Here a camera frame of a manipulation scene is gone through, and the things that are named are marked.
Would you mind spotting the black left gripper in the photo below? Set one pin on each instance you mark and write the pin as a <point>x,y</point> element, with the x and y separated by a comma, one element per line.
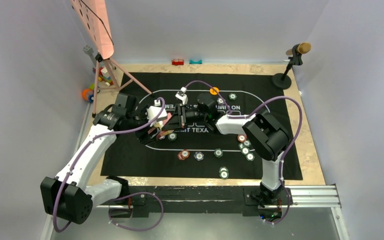
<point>144,137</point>

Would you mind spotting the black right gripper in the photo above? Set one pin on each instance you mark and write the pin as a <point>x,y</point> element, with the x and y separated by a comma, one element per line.
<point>179,119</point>

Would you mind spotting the single red chip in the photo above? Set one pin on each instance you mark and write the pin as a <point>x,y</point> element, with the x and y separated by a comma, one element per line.
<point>161,135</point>

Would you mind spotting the red playing card box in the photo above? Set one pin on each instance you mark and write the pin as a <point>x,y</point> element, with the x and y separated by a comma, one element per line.
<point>153,130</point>

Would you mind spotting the red chip stack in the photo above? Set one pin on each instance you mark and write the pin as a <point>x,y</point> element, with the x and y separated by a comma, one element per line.
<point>183,155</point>

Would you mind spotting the blue chip stack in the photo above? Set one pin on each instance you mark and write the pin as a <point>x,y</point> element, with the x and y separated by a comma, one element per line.
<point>199,156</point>

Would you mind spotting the green chip stack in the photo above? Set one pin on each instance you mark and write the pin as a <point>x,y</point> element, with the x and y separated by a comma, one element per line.
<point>218,153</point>

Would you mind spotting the red chips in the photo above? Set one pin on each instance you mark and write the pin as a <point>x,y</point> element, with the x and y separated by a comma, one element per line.
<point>241,138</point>

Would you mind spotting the green chips group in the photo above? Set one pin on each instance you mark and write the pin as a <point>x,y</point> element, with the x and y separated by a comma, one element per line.
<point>246,151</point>

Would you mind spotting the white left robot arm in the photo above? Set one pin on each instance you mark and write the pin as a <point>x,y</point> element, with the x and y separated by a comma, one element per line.
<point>67,195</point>

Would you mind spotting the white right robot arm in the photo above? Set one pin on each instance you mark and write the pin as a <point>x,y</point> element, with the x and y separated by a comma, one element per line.
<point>268,137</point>

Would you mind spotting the orange dealer button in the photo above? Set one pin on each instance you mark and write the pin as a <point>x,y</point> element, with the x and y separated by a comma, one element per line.
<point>214,91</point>

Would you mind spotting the black poker table mat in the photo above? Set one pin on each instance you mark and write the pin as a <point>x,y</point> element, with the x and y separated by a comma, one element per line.
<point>127,157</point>

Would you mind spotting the teal toy block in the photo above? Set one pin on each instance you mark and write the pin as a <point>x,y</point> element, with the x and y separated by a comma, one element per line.
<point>195,61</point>

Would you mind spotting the red toy block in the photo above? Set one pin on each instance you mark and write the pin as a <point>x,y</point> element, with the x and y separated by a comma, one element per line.
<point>177,62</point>

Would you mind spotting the colourful toy block pile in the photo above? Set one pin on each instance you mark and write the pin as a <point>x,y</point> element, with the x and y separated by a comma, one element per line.
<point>105,77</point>

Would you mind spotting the gold microphone on stand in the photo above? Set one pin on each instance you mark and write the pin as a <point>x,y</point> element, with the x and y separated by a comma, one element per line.
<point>281,80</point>

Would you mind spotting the pink music stand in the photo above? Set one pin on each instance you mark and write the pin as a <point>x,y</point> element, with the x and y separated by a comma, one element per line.
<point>94,16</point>

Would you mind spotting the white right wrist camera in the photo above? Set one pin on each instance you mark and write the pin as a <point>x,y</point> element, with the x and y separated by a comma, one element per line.
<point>182,96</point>

